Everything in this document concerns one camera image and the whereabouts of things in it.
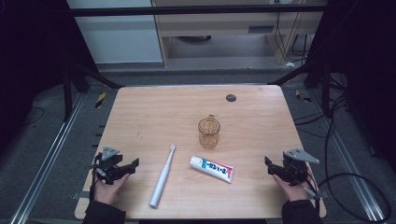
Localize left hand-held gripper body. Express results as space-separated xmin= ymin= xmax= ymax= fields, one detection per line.
xmin=92 ymin=146 xmax=132 ymax=185

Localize black horizontal frame bar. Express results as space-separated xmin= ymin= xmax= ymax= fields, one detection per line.
xmin=68 ymin=5 xmax=329 ymax=18

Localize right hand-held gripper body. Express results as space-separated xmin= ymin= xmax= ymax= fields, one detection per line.
xmin=279 ymin=147 xmax=320 ymax=187

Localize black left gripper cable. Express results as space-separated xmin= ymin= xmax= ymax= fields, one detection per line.
xmin=89 ymin=153 xmax=103 ymax=202

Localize clear glass cup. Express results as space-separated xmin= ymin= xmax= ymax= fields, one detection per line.
xmin=197 ymin=114 xmax=221 ymax=149

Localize grey right gripper plug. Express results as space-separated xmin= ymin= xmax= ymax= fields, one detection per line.
xmin=300 ymin=185 xmax=322 ymax=201

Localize long black floor cable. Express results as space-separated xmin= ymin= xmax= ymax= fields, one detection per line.
xmin=293 ymin=94 xmax=392 ymax=224

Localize black curtain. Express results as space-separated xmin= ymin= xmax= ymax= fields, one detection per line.
xmin=0 ymin=0 xmax=98 ymax=153
xmin=306 ymin=0 xmax=396 ymax=171

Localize person's left hand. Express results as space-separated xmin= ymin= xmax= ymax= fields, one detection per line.
xmin=93 ymin=173 xmax=131 ymax=206

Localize person's right hand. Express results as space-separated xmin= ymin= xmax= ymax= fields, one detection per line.
xmin=273 ymin=174 xmax=312 ymax=203

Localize white electric toothbrush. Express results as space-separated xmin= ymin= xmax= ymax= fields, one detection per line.
xmin=148 ymin=144 xmax=177 ymax=209

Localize metal floor rail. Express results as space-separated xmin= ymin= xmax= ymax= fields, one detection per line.
xmin=8 ymin=92 xmax=86 ymax=224
xmin=311 ymin=90 xmax=388 ymax=222

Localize white toothpaste tube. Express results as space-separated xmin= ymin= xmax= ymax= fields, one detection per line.
xmin=190 ymin=155 xmax=235 ymax=184

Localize yellow black floor tape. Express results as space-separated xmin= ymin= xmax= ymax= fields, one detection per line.
xmin=294 ymin=89 xmax=312 ymax=104
xmin=94 ymin=91 xmax=107 ymax=109

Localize hanging black desk cables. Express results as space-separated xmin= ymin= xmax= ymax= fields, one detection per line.
xmin=273 ymin=11 xmax=313 ymax=64

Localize black metal stand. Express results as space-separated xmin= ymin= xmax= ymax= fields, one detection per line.
xmin=61 ymin=60 xmax=125 ymax=123
xmin=268 ymin=58 xmax=332 ymax=117

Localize white cabinet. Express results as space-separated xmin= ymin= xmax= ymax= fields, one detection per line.
xmin=65 ymin=0 xmax=163 ymax=65

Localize thin black floor cable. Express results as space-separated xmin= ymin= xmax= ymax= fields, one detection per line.
xmin=21 ymin=106 xmax=46 ymax=126

